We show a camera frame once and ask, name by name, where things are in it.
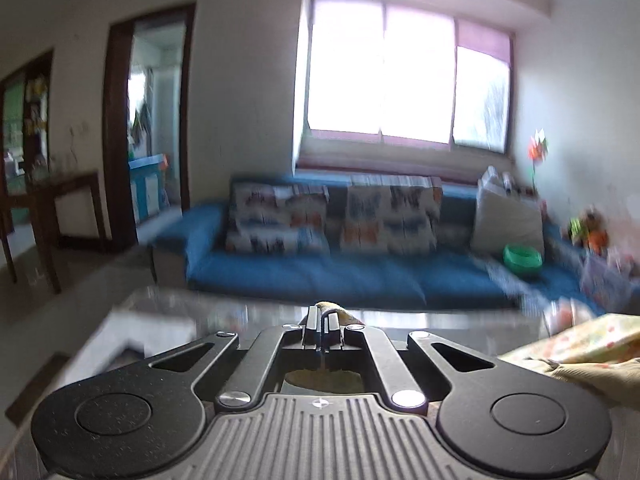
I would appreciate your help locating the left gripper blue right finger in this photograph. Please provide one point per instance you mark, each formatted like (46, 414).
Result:
(332, 334)

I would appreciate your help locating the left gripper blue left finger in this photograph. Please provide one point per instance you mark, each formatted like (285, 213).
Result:
(311, 328)

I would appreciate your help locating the floral patterned pajama shirt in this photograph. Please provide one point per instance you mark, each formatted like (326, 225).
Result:
(601, 354)

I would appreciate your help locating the left butterfly print cushion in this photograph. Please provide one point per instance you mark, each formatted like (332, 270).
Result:
(278, 219)

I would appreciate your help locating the butterfly print cushion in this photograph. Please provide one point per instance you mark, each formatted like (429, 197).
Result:
(392, 215)
(278, 219)

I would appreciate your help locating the right butterfly print cushion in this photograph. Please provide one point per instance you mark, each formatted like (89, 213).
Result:
(392, 215)

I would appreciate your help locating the blue sofa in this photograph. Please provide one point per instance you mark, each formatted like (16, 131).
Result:
(192, 253)

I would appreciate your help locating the white paper sheet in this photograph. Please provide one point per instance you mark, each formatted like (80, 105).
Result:
(147, 333)

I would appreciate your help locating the grey pillow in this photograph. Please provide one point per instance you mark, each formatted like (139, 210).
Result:
(503, 219)

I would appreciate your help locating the green plastic bowl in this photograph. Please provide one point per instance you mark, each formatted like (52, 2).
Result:
(522, 260)

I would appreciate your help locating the blue white small cabinet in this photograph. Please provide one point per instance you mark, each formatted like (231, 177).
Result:
(147, 185)

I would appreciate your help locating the white plush toy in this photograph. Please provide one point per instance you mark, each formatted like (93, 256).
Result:
(500, 182)

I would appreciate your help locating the colourful pinwheel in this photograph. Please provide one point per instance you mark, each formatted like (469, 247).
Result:
(537, 152)

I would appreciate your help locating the teddy bear toy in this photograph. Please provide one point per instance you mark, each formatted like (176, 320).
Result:
(587, 231)

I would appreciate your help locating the clear plastic storage box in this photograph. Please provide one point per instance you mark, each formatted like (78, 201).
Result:
(613, 291)

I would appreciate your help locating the dark wooden cabinet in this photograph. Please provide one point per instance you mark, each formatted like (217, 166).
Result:
(29, 180)

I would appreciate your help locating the window with frame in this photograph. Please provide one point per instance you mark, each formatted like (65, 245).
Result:
(394, 75)

